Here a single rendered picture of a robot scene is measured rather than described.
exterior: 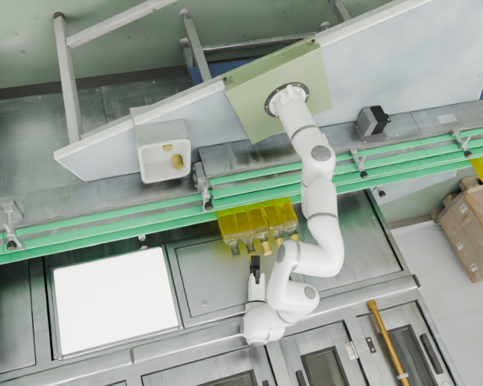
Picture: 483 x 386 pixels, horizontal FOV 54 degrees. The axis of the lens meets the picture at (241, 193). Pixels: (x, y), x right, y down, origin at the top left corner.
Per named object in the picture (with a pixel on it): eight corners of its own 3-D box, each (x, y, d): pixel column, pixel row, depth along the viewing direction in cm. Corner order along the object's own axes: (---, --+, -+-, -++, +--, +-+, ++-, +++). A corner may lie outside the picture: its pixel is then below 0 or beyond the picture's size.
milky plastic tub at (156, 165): (138, 165, 173) (142, 184, 169) (133, 126, 154) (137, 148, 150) (185, 156, 177) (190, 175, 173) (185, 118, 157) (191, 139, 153)
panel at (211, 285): (50, 270, 176) (59, 362, 161) (48, 267, 174) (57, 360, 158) (276, 222, 197) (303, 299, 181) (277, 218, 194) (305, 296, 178)
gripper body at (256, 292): (264, 312, 167) (263, 281, 172) (269, 302, 158) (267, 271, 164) (244, 311, 166) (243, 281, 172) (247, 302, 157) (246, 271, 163)
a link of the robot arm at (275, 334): (261, 336, 145) (288, 338, 148) (259, 302, 151) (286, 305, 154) (242, 346, 157) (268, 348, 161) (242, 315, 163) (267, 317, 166)
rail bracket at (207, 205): (195, 194, 177) (204, 224, 171) (197, 170, 163) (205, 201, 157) (203, 193, 178) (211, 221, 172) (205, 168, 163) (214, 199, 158)
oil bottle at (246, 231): (225, 196, 186) (240, 245, 176) (226, 189, 181) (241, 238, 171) (238, 194, 187) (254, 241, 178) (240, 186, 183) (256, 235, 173)
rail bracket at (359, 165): (345, 152, 183) (359, 180, 177) (351, 140, 177) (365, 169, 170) (354, 149, 184) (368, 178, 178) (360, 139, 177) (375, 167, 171)
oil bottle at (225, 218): (211, 199, 185) (225, 248, 175) (211, 191, 180) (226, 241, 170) (225, 196, 186) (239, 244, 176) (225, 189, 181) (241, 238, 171)
